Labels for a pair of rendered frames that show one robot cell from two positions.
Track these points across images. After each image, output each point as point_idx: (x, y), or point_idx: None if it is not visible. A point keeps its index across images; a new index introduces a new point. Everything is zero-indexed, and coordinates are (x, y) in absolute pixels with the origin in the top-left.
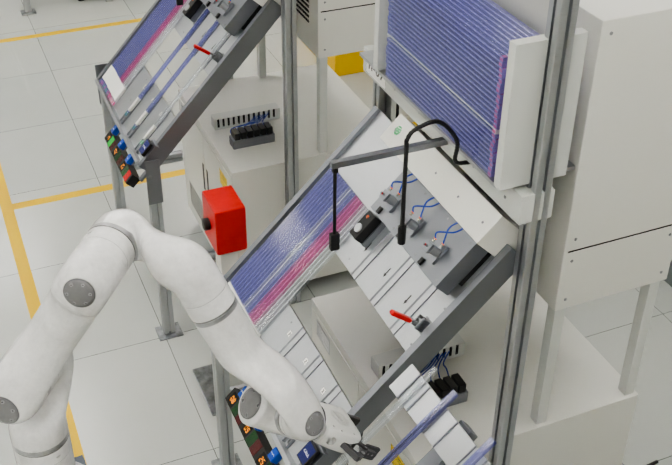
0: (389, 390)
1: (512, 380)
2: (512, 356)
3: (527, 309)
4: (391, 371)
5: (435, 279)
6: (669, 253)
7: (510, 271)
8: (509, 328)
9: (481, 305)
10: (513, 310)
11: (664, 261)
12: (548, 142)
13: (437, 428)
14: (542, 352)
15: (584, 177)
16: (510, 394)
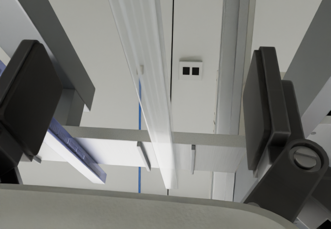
0: (320, 47)
1: (223, 16)
2: (221, 61)
3: (215, 129)
4: (319, 106)
5: (296, 224)
6: (215, 95)
7: (235, 179)
8: (232, 98)
9: (246, 154)
10: (230, 125)
11: (215, 89)
12: None
13: (47, 147)
14: (250, 12)
15: None
16: None
